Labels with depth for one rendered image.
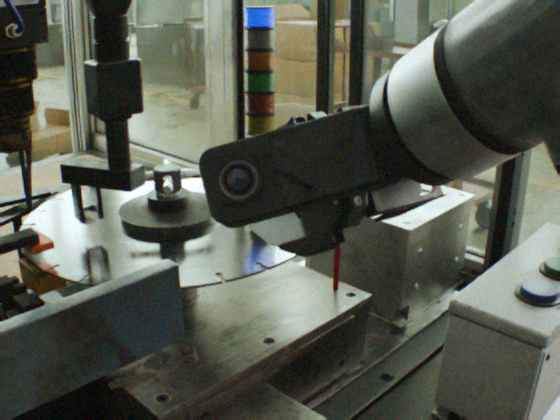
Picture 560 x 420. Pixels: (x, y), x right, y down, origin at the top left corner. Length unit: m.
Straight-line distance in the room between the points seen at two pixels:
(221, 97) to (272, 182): 0.92
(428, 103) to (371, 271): 0.54
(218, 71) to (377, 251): 0.60
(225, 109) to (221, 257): 0.72
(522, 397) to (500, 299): 0.10
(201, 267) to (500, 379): 0.31
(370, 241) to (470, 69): 0.54
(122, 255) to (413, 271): 0.39
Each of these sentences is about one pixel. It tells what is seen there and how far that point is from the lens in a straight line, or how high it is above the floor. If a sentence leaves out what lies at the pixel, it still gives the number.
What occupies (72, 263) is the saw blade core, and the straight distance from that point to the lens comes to 0.56.
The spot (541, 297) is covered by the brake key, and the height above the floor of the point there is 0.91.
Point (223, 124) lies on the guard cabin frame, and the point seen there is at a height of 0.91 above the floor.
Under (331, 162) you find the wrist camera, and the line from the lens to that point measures 0.33.
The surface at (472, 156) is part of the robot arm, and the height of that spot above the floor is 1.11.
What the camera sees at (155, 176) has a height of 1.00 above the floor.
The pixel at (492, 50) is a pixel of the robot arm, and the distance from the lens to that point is 0.26.
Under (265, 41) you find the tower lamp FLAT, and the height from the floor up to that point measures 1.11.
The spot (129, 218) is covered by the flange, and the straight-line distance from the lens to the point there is 0.63.
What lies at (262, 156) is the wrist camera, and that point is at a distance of 0.33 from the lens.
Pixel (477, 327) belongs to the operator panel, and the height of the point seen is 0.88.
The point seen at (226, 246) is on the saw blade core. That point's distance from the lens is 0.57.
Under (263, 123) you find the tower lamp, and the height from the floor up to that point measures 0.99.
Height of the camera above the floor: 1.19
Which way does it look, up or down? 21 degrees down
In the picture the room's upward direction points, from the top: straight up
